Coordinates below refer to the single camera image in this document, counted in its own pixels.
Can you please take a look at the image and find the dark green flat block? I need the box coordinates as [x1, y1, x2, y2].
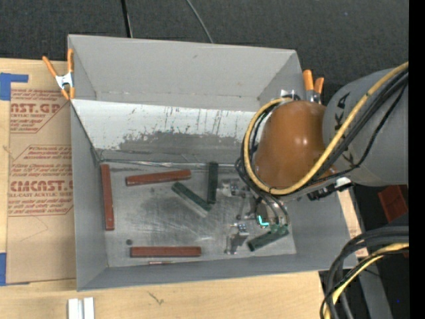
[171, 181, 213, 219]
[207, 161, 220, 205]
[246, 226, 290, 253]

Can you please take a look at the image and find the brown cardboard board, red print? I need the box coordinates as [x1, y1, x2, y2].
[0, 57, 78, 286]

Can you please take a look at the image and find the red-brown flat block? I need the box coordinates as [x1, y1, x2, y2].
[125, 169, 193, 187]
[129, 246, 203, 259]
[100, 163, 116, 231]

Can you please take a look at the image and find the black cylinder on white bracket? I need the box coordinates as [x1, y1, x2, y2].
[307, 177, 353, 201]

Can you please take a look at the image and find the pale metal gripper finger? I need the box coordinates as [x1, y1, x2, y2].
[224, 222, 250, 256]
[219, 179, 243, 198]

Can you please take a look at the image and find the grey metal bin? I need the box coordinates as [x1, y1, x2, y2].
[67, 34, 359, 292]

